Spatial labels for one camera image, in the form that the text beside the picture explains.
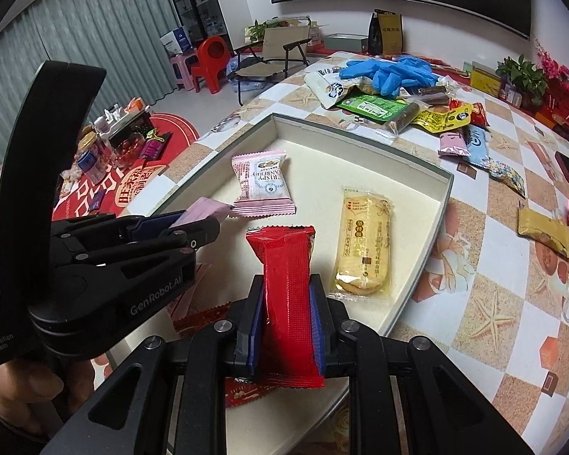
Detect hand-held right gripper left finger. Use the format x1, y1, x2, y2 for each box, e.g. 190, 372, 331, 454
61, 274, 269, 455

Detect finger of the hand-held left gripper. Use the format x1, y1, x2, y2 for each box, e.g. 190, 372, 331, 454
51, 212, 191, 248
75, 219, 222, 272

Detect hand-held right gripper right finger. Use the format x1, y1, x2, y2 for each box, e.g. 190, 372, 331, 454
308, 273, 534, 455

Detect slim pink snack packet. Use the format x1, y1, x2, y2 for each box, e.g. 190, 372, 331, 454
175, 199, 235, 228

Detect plain red snack packet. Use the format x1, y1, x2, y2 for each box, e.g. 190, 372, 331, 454
245, 226, 325, 388

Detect red gold-patterned snack packet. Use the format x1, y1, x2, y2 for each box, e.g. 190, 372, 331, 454
173, 306, 278, 411

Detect yellow rice cracker packet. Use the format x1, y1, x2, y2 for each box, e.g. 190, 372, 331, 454
331, 187, 393, 300

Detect pink cranberry crisp packet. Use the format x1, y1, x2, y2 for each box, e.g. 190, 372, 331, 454
231, 149, 297, 218

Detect grey box with white lining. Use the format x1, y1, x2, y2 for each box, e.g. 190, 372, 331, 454
109, 113, 456, 455

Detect person's left hand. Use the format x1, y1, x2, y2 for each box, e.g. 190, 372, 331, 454
0, 355, 69, 439

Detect box of cherry tomatoes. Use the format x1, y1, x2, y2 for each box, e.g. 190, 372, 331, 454
111, 135, 145, 166

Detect clear plastic jar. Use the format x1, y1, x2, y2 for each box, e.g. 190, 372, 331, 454
78, 133, 112, 183

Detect red printed floor mat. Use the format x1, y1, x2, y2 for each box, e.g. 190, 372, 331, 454
52, 113, 200, 228

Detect pink plastic stool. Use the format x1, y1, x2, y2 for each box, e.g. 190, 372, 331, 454
170, 52, 200, 91

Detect red plastic chair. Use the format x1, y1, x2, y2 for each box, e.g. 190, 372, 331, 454
190, 35, 233, 94

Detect checkered floral tablecloth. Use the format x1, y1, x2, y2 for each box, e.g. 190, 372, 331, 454
196, 50, 569, 455

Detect blue and white carton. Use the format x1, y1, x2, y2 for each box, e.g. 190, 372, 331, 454
160, 26, 193, 55

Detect beige folding chair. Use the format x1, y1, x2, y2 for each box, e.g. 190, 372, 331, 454
226, 16, 314, 105

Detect grey vertical curtain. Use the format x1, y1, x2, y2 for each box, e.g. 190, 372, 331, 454
0, 0, 185, 185

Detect white cartoon snack packet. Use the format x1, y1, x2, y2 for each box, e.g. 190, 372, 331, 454
305, 67, 356, 109

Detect small leafy plant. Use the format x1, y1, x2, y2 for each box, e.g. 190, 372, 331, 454
244, 18, 285, 41

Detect green snack packet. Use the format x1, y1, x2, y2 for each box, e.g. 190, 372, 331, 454
336, 94, 409, 125

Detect small pink snack packet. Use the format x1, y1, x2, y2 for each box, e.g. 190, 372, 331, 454
439, 130, 470, 158

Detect brown snack bar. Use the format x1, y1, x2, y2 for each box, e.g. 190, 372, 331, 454
386, 102, 423, 136

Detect light blue snack packet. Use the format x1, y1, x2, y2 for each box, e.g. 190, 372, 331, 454
465, 126, 491, 171

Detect colourful dotted snack packet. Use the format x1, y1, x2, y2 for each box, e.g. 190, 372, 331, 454
486, 158, 527, 197

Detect gold snack packet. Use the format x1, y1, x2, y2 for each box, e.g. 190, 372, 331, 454
518, 206, 569, 259

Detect yellow cartoon snack packet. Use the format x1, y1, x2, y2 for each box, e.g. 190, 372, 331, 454
410, 107, 472, 133

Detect cardboard box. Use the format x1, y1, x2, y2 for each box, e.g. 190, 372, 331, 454
306, 21, 330, 47

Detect blue nitrile glove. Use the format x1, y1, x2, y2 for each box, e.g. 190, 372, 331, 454
339, 59, 399, 82
374, 56, 439, 96

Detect grey flat box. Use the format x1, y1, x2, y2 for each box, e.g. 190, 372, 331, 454
323, 33, 371, 53

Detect dark brown snack packet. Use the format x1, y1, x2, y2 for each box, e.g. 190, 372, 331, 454
420, 86, 449, 105

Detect red chips packet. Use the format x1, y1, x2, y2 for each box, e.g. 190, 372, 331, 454
448, 102, 489, 129

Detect black and gold bag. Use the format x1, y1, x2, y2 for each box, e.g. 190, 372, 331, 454
367, 9, 404, 55

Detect stacked colourful boxes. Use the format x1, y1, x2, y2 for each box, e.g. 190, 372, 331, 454
469, 61, 503, 98

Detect green potted plant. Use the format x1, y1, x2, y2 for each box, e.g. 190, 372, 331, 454
495, 54, 548, 107

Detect red flower box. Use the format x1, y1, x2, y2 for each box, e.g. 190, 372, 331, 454
536, 95, 569, 133

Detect pink artificial flowers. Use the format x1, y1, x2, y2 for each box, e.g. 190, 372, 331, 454
533, 35, 569, 105

